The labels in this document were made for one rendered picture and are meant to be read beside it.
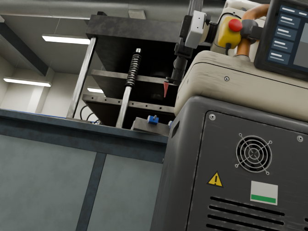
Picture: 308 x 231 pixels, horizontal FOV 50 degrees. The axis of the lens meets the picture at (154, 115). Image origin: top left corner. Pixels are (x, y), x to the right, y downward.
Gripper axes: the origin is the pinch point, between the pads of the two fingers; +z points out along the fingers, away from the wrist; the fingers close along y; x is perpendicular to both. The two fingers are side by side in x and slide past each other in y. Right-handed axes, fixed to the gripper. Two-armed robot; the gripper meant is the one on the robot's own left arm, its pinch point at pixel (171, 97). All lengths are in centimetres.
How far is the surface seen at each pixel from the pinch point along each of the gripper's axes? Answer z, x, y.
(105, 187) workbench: 49, 11, 21
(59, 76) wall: 79, -876, 255
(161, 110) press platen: 17, -92, -6
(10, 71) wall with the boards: 106, -912, 416
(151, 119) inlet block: 11.8, 8.7, 7.5
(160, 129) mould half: 15.8, 7.0, 2.3
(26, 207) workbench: 69, 9, 56
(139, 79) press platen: -1, -112, 17
